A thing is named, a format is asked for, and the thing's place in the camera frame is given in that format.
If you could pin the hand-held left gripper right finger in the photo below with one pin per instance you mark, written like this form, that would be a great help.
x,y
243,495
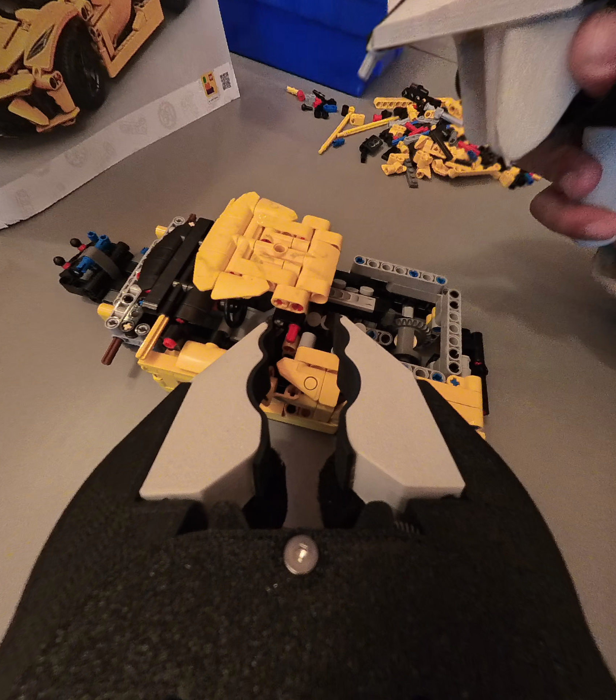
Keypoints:
x,y
401,438

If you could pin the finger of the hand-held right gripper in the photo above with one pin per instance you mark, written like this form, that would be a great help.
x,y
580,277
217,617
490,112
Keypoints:
x,y
472,16

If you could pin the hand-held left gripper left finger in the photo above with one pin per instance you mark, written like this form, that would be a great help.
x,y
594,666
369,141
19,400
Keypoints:
x,y
204,438

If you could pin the yellow toy fender subassembly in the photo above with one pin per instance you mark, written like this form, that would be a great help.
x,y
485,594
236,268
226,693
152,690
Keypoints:
x,y
310,383

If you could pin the yellow toy car chassis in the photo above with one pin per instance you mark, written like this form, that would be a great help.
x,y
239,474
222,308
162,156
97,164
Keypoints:
x,y
270,257

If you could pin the grey desk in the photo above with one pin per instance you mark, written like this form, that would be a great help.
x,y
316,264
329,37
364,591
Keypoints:
x,y
46,361

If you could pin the person's right hand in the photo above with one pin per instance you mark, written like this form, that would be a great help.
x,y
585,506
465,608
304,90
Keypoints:
x,y
603,49

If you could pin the pile of small toy pieces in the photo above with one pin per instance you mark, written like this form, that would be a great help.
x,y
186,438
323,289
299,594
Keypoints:
x,y
428,137

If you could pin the blue plastic bin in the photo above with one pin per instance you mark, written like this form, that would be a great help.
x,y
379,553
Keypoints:
x,y
308,38

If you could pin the toy car instruction booklet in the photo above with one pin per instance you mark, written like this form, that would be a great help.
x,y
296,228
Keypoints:
x,y
122,131

